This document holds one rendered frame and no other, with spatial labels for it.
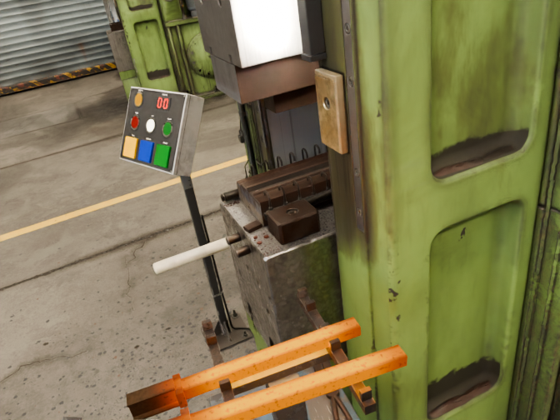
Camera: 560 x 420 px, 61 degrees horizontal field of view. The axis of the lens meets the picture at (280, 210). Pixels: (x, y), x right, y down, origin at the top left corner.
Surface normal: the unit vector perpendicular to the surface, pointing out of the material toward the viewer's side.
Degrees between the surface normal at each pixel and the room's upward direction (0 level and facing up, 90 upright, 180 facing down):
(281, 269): 90
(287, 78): 90
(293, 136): 90
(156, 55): 90
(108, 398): 0
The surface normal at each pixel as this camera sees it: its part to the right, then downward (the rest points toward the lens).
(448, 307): 0.41, 0.40
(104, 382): -0.14, -0.86
